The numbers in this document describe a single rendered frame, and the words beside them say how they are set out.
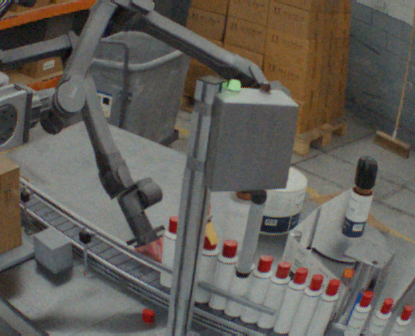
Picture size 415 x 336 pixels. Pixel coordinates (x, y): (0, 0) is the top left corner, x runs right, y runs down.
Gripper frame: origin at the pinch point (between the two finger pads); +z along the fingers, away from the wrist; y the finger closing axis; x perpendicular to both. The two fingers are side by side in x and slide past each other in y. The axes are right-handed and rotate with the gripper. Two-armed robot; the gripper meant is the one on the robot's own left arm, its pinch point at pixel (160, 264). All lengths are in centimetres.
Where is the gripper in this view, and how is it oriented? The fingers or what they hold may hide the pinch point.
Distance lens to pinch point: 200.6
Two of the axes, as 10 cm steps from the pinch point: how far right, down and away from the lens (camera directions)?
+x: -7.2, 3.0, 6.2
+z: 4.2, 9.1, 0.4
